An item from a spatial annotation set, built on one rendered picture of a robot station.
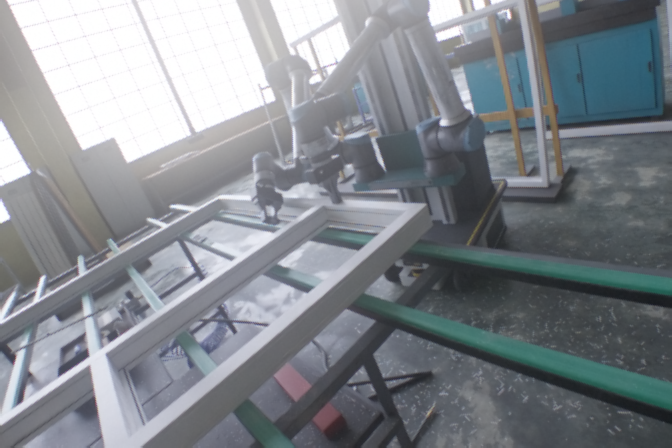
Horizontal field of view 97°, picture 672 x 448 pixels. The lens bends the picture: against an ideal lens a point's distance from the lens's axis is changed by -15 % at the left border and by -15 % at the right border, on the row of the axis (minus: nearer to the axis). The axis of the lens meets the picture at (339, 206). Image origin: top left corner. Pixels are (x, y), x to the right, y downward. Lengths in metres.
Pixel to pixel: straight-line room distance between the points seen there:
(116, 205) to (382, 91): 6.95
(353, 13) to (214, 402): 1.87
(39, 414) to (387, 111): 1.94
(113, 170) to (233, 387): 7.68
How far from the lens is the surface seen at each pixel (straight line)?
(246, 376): 0.71
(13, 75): 8.62
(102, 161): 8.23
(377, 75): 2.05
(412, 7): 1.48
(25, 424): 1.14
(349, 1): 2.08
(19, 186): 8.24
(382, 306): 0.77
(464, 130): 1.60
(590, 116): 4.47
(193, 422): 0.71
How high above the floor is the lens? 1.33
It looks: 20 degrees down
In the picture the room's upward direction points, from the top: 21 degrees counter-clockwise
